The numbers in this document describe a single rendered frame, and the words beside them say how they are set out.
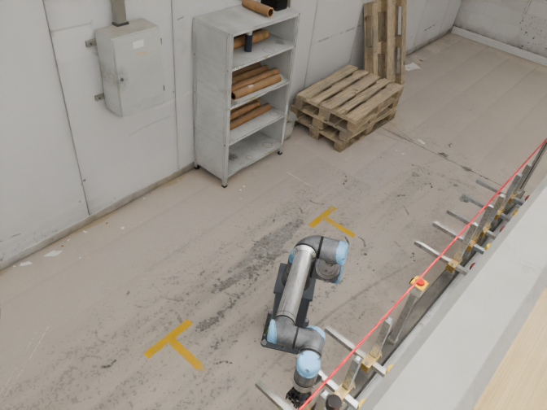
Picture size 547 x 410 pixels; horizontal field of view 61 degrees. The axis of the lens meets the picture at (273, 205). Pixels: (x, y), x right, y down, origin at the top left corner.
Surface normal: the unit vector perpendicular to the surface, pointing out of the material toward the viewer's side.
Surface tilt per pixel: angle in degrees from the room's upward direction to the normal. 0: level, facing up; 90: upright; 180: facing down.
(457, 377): 0
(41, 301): 0
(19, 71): 90
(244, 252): 0
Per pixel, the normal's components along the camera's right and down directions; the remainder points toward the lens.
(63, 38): 0.75, 0.49
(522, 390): 0.10, -0.75
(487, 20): -0.65, 0.45
